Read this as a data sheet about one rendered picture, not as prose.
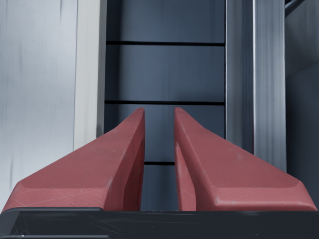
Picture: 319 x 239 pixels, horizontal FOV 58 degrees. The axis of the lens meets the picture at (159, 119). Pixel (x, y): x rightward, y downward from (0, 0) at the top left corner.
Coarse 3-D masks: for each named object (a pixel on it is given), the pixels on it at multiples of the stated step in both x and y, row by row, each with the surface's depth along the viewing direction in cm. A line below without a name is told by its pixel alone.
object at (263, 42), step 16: (256, 0) 10; (272, 0) 10; (256, 16) 10; (272, 16) 10; (256, 32) 10; (272, 32) 10; (256, 48) 10; (272, 48) 10; (256, 64) 10; (272, 64) 10; (256, 80) 10; (272, 80) 10; (256, 96) 10; (272, 96) 10; (256, 112) 10; (272, 112) 10; (256, 128) 10; (272, 128) 10; (256, 144) 10; (272, 144) 10; (272, 160) 10
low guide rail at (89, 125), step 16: (80, 0) 15; (96, 0) 15; (80, 16) 15; (96, 16) 15; (80, 32) 15; (96, 32) 15; (80, 48) 15; (96, 48) 15; (80, 64) 15; (96, 64) 15; (80, 80) 15; (96, 80) 15; (80, 96) 15; (96, 96) 15; (80, 112) 15; (96, 112) 15; (80, 128) 15; (96, 128) 15; (80, 144) 15
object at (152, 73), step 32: (128, 0) 19; (160, 0) 19; (192, 0) 19; (224, 0) 19; (128, 32) 19; (160, 32) 19; (192, 32) 19; (224, 32) 19; (128, 64) 18; (160, 64) 18; (192, 64) 18; (224, 64) 18; (128, 96) 18; (160, 96) 18; (192, 96) 18; (224, 96) 18; (160, 128) 18; (224, 128) 18; (160, 160) 18; (160, 192) 18
